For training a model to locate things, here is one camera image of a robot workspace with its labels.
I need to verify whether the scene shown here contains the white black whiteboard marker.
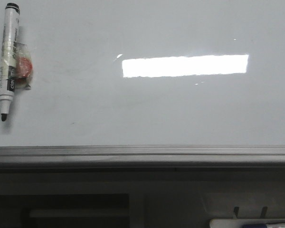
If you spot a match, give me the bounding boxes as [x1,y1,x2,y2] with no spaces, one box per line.
[0,3,20,122]

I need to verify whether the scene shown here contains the dark hook left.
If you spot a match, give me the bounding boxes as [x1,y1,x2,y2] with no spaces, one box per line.
[233,207,239,219]

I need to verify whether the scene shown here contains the dark hook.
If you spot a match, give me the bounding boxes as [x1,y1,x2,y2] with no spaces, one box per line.
[233,207,239,219]
[260,206,268,219]

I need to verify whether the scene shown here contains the white whiteboard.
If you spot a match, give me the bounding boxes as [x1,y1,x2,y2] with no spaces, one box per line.
[0,0,285,146]

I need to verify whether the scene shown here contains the blue white marker in tray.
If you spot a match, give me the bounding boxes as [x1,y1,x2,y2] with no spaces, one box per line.
[242,222,285,228]

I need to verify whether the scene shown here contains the red magnet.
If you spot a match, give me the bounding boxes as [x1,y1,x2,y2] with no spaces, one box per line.
[13,43,33,90]

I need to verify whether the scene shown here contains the dark hook middle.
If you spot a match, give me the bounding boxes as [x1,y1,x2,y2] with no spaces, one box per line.
[260,206,268,219]

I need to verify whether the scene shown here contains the grey aluminium whiteboard frame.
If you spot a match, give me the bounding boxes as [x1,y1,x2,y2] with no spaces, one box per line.
[0,145,285,170]

